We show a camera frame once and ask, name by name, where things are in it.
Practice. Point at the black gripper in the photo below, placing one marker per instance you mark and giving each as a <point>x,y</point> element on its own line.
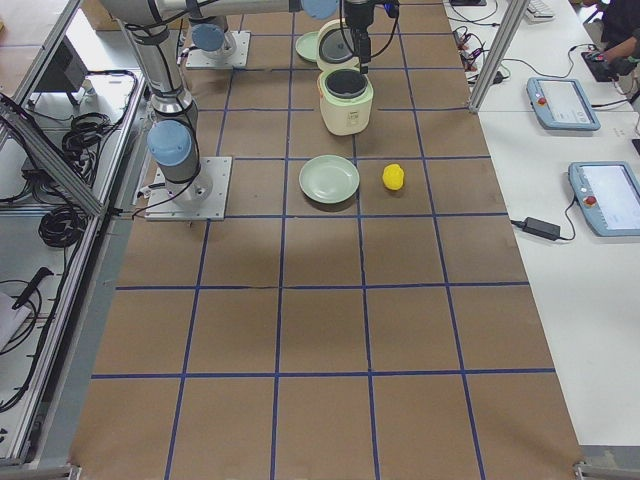
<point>357,17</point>

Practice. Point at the cream rice cooker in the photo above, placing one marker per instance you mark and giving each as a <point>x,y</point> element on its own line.
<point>346,94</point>

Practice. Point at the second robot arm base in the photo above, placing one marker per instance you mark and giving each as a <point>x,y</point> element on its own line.
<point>211,35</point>

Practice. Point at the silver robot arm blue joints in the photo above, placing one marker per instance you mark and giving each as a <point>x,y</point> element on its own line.
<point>173,140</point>

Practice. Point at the black controller box red button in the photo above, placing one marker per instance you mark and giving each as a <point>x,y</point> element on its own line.
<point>599,67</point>

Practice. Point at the person hand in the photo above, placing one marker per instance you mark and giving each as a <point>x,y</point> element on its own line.
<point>614,52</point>

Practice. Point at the green plate far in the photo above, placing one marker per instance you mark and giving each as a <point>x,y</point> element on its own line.
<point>306,46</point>

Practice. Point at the green plate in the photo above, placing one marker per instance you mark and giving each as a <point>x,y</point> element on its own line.
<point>306,46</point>
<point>329,179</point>

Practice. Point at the yellow toy fruit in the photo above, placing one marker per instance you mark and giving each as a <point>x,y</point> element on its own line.
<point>393,177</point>

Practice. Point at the green plate centre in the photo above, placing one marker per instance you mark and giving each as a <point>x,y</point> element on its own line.
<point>329,179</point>

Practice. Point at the blue teach pendant upper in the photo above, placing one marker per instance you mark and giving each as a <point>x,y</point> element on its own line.
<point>561,104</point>

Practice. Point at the blue teach pendant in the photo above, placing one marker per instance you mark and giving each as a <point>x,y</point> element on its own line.
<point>608,195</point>
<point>561,104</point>

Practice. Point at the black power adapter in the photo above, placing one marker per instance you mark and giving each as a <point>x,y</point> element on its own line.
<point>541,229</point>

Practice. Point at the blue teach pendant lower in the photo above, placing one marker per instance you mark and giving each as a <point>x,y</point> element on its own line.
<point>608,195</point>

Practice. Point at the brown paper table mat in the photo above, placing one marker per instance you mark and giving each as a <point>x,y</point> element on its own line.
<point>389,336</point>

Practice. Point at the aluminium frame post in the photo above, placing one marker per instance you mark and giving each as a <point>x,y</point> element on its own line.
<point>501,42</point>

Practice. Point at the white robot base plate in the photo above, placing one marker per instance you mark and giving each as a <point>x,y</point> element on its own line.
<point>204,199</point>

